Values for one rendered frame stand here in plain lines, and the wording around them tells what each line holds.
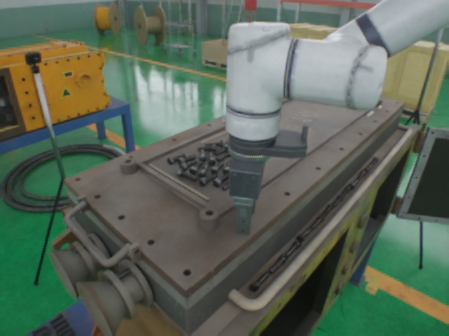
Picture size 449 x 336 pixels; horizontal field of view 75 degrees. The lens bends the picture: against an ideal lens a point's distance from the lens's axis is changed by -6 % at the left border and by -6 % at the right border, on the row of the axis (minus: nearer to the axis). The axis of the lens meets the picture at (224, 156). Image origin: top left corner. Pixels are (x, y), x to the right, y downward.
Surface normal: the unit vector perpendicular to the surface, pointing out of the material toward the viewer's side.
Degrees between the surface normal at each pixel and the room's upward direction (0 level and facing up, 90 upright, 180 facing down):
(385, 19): 70
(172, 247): 0
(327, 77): 89
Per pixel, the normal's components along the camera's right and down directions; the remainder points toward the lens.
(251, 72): -0.35, 0.45
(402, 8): -0.57, 0.04
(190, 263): 0.02, -0.87
